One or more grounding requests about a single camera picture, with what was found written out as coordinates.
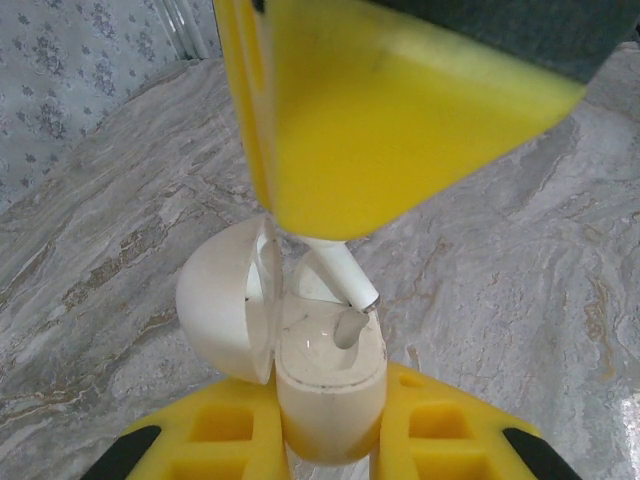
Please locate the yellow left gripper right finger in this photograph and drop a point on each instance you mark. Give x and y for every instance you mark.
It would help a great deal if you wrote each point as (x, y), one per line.
(490, 447)

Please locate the aluminium frame post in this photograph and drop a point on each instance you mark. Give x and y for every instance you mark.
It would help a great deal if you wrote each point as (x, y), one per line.
(187, 25)

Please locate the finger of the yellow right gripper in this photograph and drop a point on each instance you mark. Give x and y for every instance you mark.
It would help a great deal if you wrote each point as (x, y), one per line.
(400, 125)
(245, 75)

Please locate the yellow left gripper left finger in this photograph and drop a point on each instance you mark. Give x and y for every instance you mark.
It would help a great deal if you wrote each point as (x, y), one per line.
(175, 450)

